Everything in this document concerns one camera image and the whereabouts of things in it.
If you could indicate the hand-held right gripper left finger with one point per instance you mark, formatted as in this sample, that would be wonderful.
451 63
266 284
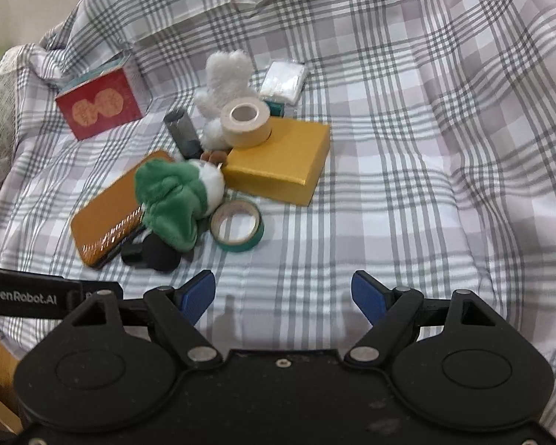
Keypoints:
199 296

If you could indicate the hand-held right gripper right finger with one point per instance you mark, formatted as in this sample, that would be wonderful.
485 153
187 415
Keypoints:
368 299

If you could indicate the green and white plush toy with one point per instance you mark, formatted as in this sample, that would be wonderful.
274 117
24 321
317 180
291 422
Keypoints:
167 194

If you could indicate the white tissue packet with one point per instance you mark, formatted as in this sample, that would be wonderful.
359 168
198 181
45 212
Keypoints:
282 81

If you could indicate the black foam-tipped object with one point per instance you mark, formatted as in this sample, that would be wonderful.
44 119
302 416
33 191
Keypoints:
160 252

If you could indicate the green tape roll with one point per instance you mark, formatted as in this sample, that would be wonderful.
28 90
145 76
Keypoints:
248 241

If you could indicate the orange ribbed case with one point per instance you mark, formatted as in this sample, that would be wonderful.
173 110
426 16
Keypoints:
102 222

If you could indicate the grey plaid blanket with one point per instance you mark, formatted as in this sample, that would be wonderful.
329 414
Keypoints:
398 171

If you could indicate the small brown ornament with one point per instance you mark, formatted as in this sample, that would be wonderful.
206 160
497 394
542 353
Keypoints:
213 155

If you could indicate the gold cardboard box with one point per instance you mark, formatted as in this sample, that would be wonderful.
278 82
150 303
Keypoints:
282 162

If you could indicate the grey cylinder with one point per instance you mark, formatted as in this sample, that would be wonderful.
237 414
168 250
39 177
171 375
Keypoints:
183 134

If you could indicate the beige tape roll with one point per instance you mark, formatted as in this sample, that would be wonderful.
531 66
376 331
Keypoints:
250 134

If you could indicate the red box with teal top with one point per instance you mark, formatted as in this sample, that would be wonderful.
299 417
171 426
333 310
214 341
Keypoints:
97 106

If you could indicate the small teal box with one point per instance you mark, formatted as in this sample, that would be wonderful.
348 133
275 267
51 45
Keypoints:
275 107

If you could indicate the white lace cloth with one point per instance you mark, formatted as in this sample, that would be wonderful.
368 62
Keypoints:
9 83

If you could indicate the wooden bed frame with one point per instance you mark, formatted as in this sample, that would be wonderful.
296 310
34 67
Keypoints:
2 380

